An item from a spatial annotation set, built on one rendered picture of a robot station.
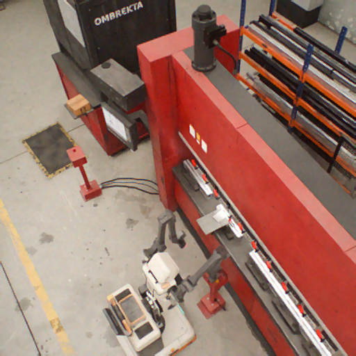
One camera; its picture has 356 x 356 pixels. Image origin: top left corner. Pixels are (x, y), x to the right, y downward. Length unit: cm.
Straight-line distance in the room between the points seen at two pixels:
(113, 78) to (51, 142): 254
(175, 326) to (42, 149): 319
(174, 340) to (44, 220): 226
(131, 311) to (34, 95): 433
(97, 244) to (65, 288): 61
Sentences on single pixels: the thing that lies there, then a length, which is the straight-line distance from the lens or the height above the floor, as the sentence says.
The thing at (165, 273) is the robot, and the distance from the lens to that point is 329.
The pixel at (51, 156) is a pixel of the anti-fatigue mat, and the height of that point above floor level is 1.
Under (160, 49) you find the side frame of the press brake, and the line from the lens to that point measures 354.
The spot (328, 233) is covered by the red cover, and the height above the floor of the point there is 230.
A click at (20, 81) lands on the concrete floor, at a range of 743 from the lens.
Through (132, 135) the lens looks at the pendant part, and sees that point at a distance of 400.
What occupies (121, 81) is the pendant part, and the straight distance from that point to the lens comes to 384.
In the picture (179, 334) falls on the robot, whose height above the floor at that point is 28.
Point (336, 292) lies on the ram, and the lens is 281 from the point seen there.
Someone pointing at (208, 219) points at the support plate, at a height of 100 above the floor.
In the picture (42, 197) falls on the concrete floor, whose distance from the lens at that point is 567.
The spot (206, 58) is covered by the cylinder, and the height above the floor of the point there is 242.
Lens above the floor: 438
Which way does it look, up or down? 53 degrees down
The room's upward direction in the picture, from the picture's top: 5 degrees counter-clockwise
